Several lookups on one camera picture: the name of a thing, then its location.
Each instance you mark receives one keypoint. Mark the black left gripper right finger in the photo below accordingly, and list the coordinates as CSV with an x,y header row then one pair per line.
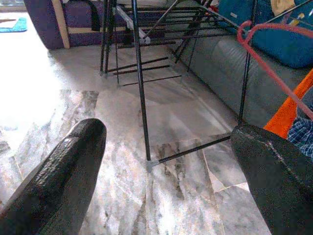
x,y
276,186

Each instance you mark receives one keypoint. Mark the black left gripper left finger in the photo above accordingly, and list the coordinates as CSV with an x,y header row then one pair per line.
x,y
53,191

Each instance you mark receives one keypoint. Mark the pink plastic clothes hanger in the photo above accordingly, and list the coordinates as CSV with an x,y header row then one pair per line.
x,y
239,34

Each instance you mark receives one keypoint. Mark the blue plaid shirt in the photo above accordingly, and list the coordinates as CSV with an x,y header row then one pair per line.
x,y
303,134

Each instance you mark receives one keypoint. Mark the orange t-shirt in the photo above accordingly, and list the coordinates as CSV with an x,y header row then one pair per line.
x,y
281,117

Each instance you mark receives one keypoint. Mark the black clothes drying rack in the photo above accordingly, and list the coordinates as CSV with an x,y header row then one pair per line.
x,y
142,98

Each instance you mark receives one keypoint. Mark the purple sofa cream trim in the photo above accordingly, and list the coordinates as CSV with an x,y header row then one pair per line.
x,y
44,24

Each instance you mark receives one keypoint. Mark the blue floor mat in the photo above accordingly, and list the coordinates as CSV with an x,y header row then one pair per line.
x,y
17,27

